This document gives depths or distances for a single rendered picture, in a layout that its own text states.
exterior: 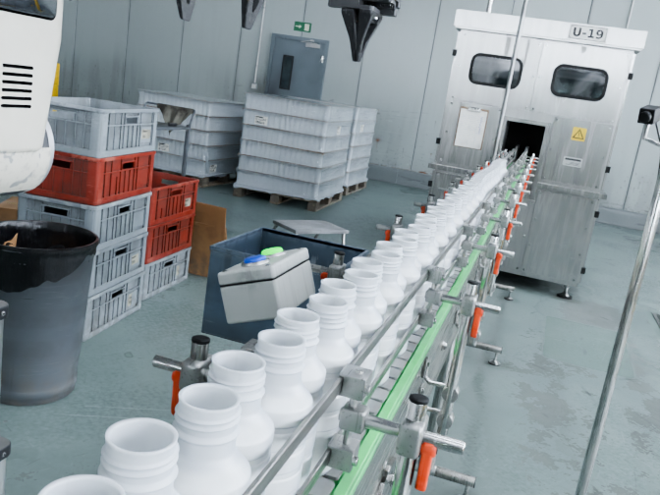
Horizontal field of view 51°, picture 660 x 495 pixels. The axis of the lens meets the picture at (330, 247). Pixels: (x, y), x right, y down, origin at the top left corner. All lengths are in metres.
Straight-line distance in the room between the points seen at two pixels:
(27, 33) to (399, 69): 10.51
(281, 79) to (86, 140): 8.83
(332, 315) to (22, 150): 0.64
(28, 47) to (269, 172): 6.78
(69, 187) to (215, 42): 9.36
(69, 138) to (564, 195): 3.78
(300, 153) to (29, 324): 5.29
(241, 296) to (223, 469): 0.50
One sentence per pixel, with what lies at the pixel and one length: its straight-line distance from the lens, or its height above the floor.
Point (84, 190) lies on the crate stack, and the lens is 3.36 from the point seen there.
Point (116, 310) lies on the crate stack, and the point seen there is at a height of 0.07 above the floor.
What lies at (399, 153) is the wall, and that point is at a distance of 11.44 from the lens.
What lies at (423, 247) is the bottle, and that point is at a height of 1.14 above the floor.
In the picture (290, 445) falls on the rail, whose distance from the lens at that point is 0.49.
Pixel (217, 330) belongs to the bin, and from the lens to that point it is 1.69.
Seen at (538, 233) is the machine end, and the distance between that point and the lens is 5.75.
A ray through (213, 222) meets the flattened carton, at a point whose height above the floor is 0.40.
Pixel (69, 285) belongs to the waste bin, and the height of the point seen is 0.49.
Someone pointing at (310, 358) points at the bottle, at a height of 1.13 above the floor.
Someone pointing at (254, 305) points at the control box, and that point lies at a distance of 0.89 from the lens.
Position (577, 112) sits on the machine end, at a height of 1.46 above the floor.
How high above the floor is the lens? 1.35
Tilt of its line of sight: 13 degrees down
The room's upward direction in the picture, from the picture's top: 9 degrees clockwise
